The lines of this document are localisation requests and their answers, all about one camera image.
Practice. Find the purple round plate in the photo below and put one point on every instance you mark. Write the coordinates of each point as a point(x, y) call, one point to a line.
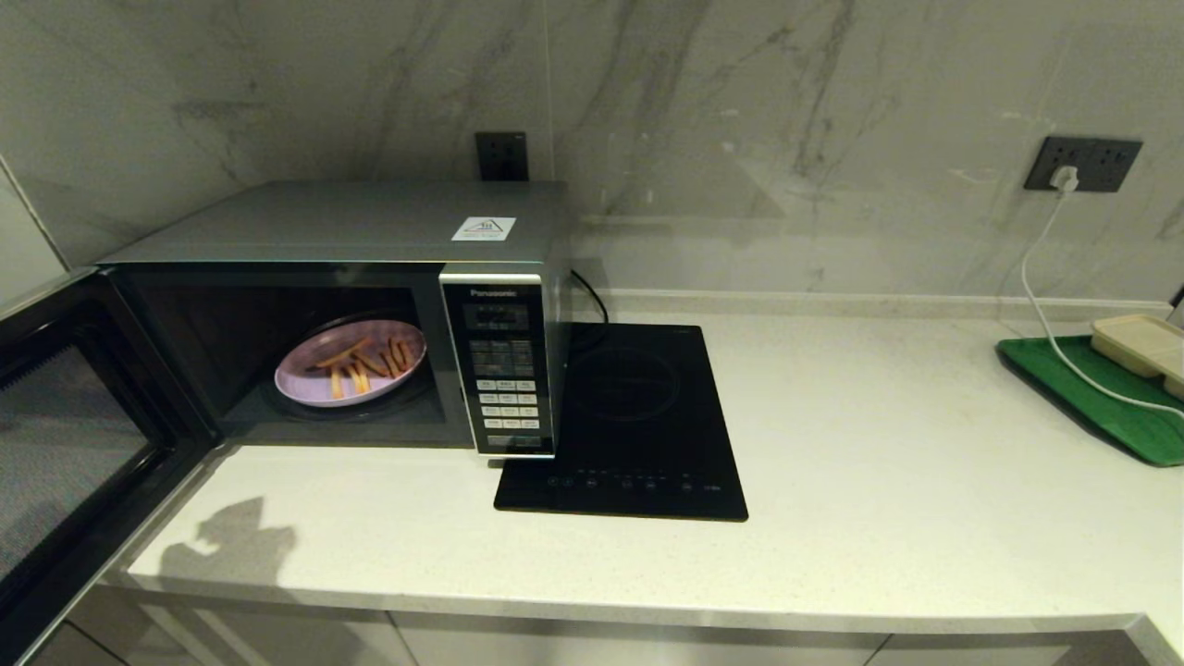
point(301, 381)

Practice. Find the grey cabinet door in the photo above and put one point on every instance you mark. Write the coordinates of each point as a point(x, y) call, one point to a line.
point(999, 650)
point(638, 646)

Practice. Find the white triangle warning sticker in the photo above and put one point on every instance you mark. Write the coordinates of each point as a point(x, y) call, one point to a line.
point(483, 228)

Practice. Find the green plastic tray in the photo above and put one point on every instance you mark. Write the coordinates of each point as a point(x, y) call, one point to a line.
point(1128, 425)

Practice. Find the white power plug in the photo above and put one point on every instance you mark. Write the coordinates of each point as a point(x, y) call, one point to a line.
point(1064, 178)

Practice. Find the silver Panasonic microwave oven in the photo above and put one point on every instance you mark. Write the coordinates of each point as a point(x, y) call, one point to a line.
point(351, 222)

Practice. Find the beige food container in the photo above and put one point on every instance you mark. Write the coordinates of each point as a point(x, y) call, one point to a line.
point(1140, 342)

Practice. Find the glass microwave turntable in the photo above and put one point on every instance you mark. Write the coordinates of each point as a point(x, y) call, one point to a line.
point(425, 393)

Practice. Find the black wall socket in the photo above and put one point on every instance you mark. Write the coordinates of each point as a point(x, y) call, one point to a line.
point(1042, 156)
point(501, 156)
point(1114, 166)

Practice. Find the black induction cooktop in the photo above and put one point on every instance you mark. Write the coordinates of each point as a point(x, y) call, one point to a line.
point(638, 416)

